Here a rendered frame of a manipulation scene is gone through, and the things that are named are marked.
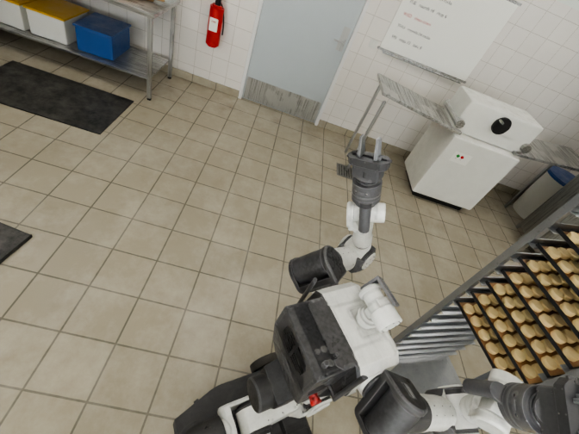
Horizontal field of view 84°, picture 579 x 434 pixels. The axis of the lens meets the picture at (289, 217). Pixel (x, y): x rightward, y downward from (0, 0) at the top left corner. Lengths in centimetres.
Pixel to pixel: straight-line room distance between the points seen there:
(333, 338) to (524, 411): 40
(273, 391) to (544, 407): 73
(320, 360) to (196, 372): 136
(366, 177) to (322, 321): 42
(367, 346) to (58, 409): 161
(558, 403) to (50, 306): 226
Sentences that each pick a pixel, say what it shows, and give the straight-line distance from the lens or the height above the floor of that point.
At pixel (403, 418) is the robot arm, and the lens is 92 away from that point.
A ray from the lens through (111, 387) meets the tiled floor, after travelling 212.
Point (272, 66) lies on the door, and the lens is 434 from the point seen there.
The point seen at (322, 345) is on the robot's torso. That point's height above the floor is 129.
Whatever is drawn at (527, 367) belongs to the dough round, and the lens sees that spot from 168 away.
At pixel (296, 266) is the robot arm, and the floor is 123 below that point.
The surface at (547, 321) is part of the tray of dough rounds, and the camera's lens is 160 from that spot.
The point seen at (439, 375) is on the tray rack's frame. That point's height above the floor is 15.
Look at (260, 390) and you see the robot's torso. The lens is 119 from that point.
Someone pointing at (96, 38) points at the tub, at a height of 42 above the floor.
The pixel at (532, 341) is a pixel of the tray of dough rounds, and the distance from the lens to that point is 164.
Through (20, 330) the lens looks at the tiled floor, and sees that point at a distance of 234.
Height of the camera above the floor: 203
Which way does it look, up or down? 43 degrees down
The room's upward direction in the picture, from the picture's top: 25 degrees clockwise
